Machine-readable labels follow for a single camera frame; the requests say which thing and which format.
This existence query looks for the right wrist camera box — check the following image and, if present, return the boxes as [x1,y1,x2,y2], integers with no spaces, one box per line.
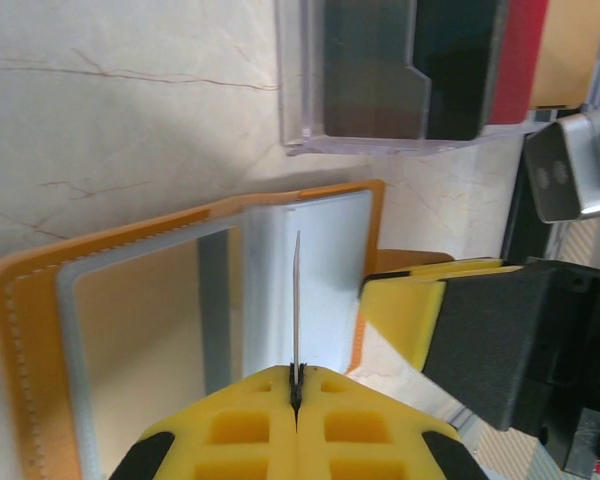
[523,107,600,225]

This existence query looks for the red credit card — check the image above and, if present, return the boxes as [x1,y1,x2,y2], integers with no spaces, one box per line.
[290,229,305,381]
[487,0,551,126]

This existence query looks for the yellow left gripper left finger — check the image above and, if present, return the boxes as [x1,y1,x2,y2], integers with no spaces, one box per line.
[109,364,299,480]

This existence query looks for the clear plastic card box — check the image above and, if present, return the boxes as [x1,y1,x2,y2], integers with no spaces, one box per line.
[274,0,556,159]

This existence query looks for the silver VIP credit card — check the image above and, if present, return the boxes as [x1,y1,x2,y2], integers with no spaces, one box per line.
[249,192,376,376]

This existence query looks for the orange wooden box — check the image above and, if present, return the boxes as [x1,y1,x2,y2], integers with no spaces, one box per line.
[0,178,456,480]

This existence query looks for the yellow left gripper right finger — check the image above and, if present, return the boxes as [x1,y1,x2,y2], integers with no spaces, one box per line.
[297,365,489,480]

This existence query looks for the tan gold credit card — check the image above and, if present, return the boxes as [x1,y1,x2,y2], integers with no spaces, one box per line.
[529,0,600,110]

